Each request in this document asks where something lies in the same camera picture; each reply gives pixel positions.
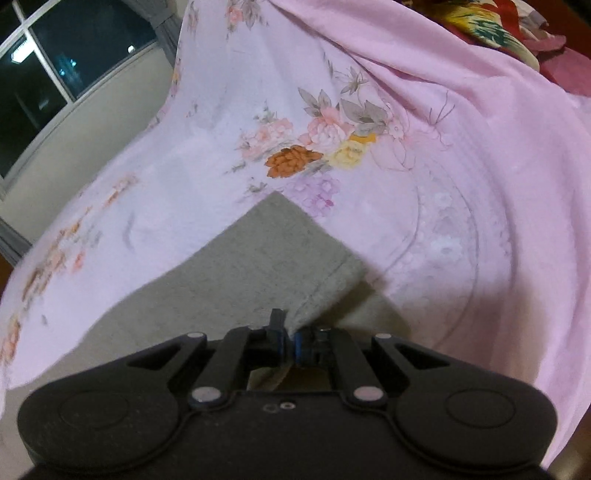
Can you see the colourful floral blanket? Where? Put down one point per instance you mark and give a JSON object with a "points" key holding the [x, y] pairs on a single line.
{"points": [[485, 27]]}

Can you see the pink floral bed sheet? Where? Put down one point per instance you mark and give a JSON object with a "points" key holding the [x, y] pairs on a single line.
{"points": [[415, 138]]}

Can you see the grey pants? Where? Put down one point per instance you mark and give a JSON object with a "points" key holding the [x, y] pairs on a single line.
{"points": [[258, 258]]}

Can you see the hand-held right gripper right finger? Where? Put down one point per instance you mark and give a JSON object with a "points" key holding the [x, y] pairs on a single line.
{"points": [[300, 345]]}

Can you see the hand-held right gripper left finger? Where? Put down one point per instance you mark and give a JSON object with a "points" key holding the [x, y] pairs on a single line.
{"points": [[278, 339]]}

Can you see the grey curtain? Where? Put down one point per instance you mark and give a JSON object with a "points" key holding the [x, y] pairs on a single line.
{"points": [[9, 242], [161, 23]]}

